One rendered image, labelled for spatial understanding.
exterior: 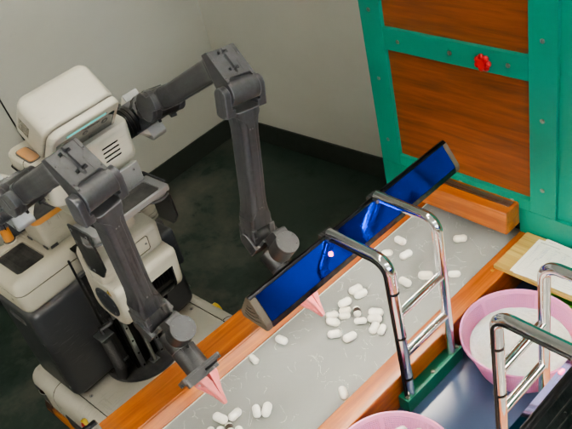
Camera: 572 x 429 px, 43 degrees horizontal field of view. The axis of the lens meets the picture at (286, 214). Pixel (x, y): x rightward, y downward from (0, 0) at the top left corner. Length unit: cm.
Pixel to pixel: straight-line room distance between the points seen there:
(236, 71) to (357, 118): 192
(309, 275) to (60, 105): 74
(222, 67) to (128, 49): 212
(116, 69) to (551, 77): 240
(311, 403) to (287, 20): 217
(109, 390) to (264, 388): 93
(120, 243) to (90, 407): 116
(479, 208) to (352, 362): 53
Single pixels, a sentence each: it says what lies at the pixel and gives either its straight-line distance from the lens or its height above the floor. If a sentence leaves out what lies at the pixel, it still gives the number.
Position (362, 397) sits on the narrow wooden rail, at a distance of 163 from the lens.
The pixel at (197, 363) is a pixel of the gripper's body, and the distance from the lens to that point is 161.
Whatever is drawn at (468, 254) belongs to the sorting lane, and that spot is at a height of 74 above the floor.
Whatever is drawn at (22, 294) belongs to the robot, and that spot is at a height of 77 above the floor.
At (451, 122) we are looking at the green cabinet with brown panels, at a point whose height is 103.
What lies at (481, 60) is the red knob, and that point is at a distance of 173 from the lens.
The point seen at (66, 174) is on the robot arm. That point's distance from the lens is 137.
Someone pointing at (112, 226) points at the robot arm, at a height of 128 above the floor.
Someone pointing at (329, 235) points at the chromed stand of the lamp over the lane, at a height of 112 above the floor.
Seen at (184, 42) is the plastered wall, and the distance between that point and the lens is 386.
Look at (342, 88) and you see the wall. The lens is 341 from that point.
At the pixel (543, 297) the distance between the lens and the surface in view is 142.
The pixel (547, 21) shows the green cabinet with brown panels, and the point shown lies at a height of 136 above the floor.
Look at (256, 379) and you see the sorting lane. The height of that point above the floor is 74.
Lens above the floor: 204
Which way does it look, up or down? 36 degrees down
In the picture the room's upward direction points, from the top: 15 degrees counter-clockwise
